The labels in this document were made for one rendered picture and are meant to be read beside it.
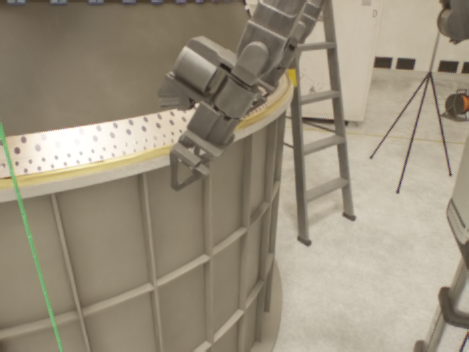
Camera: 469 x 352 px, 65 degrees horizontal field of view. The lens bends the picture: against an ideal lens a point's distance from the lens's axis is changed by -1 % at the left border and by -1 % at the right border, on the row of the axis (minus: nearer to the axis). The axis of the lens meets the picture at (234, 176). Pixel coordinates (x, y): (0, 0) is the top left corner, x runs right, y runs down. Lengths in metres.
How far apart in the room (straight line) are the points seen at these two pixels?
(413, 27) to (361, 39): 4.22
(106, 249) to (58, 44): 0.48
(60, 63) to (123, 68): 0.13
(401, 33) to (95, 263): 8.28
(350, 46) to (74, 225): 4.13
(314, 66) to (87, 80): 3.99
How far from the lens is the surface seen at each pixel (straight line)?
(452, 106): 5.93
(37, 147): 0.85
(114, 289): 1.05
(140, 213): 0.95
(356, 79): 4.75
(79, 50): 0.92
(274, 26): 0.53
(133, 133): 0.88
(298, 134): 2.36
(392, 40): 8.80
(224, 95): 0.56
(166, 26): 1.03
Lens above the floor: 1.50
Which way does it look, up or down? 26 degrees down
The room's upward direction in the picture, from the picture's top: 1 degrees clockwise
